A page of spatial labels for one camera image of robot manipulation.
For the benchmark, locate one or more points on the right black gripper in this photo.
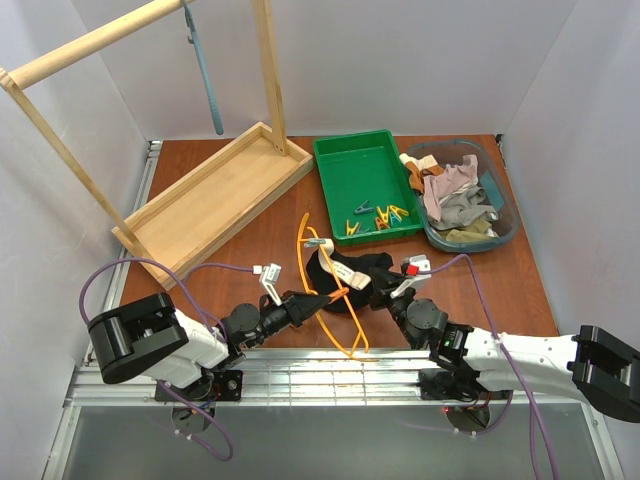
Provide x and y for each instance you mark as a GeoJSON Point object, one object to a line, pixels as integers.
{"type": "Point", "coordinates": [385, 288]}

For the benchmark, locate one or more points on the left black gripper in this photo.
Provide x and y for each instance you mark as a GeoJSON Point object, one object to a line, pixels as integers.
{"type": "Point", "coordinates": [295, 308]}

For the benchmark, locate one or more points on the black underwear beige waistband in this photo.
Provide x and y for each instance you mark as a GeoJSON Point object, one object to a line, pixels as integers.
{"type": "Point", "coordinates": [352, 272]}

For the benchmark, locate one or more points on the teal clothespin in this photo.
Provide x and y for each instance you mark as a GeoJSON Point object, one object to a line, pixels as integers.
{"type": "Point", "coordinates": [314, 243]}

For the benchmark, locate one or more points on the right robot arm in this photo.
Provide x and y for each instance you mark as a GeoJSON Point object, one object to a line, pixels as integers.
{"type": "Point", "coordinates": [592, 366]}

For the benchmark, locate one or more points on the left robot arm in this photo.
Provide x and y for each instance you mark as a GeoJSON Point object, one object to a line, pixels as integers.
{"type": "Point", "coordinates": [150, 337]}

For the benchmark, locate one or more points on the blue plastic hanger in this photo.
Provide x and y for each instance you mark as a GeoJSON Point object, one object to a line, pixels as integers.
{"type": "Point", "coordinates": [194, 40]}

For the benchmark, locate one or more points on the orange clothespin front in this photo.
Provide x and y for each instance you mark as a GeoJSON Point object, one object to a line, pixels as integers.
{"type": "Point", "coordinates": [381, 224]}

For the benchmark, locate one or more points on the yellow clothespin front left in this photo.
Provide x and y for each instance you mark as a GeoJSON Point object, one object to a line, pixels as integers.
{"type": "Point", "coordinates": [352, 229]}

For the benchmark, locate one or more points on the yellow clothespin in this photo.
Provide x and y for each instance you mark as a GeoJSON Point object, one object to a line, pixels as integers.
{"type": "Point", "coordinates": [398, 212]}
{"type": "Point", "coordinates": [352, 229]}

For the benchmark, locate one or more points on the blue clothespin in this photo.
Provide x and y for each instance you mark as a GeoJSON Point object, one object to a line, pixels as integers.
{"type": "Point", "coordinates": [394, 219]}

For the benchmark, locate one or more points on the yellow clothespin right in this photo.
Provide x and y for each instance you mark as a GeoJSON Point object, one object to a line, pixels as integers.
{"type": "Point", "coordinates": [398, 212]}

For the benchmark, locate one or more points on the dark grey clothespin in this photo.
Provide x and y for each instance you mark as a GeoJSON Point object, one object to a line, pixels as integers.
{"type": "Point", "coordinates": [364, 208]}

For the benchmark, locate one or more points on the green plastic tray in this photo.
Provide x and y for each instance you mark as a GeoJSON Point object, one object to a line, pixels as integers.
{"type": "Point", "coordinates": [361, 167]}

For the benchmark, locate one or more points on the pile of clothes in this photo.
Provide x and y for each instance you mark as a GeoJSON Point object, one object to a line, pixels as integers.
{"type": "Point", "coordinates": [456, 205]}

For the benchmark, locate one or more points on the clear plastic laundry bin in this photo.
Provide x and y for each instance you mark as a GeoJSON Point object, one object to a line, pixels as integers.
{"type": "Point", "coordinates": [498, 196]}

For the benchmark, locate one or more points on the wooden clothes rack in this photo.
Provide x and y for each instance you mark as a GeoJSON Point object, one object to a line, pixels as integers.
{"type": "Point", "coordinates": [187, 222]}

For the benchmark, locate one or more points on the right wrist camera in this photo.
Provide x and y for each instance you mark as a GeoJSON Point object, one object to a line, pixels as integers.
{"type": "Point", "coordinates": [416, 271]}

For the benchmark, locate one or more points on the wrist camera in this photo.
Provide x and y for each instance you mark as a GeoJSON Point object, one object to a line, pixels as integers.
{"type": "Point", "coordinates": [268, 278]}
{"type": "Point", "coordinates": [416, 271]}

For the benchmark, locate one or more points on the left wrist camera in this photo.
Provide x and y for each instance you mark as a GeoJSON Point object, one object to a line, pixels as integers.
{"type": "Point", "coordinates": [268, 278]}

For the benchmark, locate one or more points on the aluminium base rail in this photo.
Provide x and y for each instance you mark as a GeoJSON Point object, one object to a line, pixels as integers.
{"type": "Point", "coordinates": [283, 377]}

